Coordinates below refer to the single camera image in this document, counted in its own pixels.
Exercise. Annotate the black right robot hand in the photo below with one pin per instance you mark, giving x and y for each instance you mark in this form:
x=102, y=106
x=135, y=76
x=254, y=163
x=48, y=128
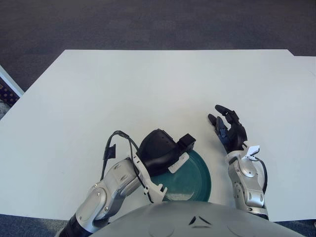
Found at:
x=237, y=135

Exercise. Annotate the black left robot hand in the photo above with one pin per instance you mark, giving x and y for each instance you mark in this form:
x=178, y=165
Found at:
x=158, y=148

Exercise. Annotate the white charger block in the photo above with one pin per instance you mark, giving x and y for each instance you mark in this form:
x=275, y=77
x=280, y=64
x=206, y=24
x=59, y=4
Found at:
x=176, y=165

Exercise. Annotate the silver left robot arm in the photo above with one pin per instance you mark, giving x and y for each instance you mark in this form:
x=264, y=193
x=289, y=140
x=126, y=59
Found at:
x=103, y=197

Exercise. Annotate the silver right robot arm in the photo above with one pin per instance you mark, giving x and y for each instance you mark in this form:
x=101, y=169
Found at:
x=247, y=190

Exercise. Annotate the dark green plate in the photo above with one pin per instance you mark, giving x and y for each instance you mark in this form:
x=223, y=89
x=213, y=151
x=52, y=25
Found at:
x=192, y=177

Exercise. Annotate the grey robot torso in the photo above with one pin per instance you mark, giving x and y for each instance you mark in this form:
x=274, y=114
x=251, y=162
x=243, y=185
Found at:
x=197, y=222

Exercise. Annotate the white framed patterned board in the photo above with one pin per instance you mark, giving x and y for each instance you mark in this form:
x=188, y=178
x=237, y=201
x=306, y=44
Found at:
x=6, y=91

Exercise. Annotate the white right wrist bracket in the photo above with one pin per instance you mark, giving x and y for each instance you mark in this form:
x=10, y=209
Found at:
x=254, y=150

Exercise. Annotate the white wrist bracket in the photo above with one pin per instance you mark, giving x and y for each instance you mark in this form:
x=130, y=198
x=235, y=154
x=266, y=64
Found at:
x=155, y=190
x=254, y=150

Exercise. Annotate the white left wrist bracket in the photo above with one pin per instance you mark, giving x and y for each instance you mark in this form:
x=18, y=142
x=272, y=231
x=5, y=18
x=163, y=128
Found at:
x=155, y=190

